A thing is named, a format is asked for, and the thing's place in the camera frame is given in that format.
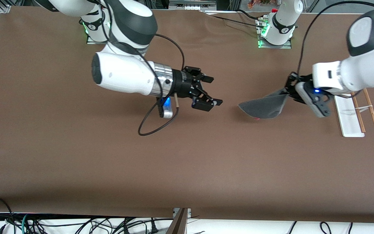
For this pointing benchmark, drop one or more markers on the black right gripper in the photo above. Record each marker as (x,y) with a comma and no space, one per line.
(180,84)

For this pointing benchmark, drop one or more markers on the grey power strip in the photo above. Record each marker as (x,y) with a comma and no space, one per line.
(192,4)

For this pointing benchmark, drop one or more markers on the black power plug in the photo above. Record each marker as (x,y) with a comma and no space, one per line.
(154,227)

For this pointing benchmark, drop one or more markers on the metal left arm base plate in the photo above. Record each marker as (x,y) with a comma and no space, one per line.
(284,46)

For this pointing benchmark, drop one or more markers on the white rack crossbar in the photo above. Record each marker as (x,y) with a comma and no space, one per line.
(365,108)

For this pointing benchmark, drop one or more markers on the red orange background object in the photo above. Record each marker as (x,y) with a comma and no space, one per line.
(261,3)

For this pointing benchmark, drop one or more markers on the wooden rack rod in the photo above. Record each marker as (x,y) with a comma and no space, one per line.
(359,117)

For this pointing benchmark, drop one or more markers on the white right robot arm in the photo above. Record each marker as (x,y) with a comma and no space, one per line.
(122,74)

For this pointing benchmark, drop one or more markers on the white rack base plate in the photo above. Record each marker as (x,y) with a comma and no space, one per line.
(347,117)

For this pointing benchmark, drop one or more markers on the grey microfibre towel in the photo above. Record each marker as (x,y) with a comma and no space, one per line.
(265,105)

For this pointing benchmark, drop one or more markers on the short tan rod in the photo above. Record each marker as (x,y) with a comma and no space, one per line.
(176,100)

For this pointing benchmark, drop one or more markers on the brown table cover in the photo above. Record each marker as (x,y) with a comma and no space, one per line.
(76,162)

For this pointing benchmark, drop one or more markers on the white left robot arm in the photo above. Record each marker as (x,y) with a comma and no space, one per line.
(368,65)

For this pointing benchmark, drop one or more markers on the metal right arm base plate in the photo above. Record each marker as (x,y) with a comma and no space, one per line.
(93,40)

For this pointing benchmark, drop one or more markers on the wooden chopsticks pair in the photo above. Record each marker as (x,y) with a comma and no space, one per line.
(372,113)

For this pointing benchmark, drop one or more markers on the brown wooden board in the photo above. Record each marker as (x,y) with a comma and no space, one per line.
(178,224)

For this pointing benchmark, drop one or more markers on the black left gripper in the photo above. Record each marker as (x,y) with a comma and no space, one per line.
(292,84)

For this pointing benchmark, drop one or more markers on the aluminium frame profile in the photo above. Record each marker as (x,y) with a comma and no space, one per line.
(5,8)

